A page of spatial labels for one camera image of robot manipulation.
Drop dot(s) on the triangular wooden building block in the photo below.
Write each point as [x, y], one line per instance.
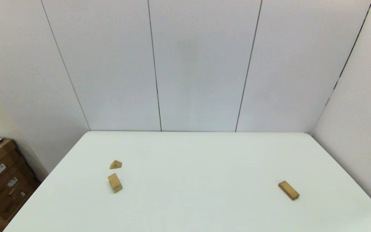
[115, 165]

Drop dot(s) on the arched wooden building block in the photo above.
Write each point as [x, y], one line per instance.
[115, 183]

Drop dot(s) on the cardboard box with white labels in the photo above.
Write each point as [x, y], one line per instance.
[8, 180]

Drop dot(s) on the rectangular wooden building block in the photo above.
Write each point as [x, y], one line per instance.
[288, 190]

